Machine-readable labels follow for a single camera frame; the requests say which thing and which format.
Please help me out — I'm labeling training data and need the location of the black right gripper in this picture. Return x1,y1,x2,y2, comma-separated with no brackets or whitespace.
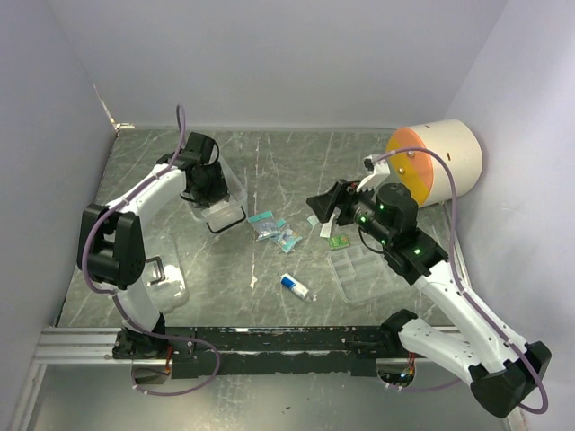
306,177,392,246

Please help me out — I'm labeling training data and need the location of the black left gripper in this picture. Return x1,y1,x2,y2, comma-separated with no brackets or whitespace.
190,162,232,209

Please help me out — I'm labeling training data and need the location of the clear plastic medicine box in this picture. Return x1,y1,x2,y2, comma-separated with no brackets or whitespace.
181,158,247,234

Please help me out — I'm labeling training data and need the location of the green white medicine box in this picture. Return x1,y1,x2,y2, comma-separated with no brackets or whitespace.
328,235,350,251

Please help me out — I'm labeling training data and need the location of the clear compartment tray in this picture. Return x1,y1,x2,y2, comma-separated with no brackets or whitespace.
328,246,407,304

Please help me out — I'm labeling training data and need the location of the teal cartoon plaster packet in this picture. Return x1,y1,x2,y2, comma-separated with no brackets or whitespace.
272,224,302,254

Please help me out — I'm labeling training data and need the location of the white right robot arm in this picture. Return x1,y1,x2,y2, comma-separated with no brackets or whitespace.
306,180,552,418

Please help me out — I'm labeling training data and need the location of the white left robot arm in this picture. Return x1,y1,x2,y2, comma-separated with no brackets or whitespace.
77,132,227,359

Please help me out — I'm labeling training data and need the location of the cream cylinder orange face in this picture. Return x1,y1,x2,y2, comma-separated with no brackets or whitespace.
386,119,483,207

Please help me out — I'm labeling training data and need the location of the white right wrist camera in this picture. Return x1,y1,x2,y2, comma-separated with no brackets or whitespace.
356,154,390,192

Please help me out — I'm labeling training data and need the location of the clear box lid black handle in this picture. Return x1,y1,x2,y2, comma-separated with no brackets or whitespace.
142,234,190,314

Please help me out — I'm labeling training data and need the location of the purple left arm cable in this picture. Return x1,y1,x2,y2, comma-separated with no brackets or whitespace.
79,104,188,338

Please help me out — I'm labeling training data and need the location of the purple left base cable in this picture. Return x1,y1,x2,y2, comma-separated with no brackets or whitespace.
130,336,224,397

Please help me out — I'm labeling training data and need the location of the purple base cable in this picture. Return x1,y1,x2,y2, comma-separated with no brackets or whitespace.
385,376,464,392
130,336,224,397

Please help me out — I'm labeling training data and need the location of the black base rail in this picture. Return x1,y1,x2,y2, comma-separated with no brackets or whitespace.
111,325,408,379

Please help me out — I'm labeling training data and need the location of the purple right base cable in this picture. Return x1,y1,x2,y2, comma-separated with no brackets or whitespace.
385,376,464,392

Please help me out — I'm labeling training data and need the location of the aluminium frame rail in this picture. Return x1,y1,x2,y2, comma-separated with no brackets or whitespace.
35,326,468,363

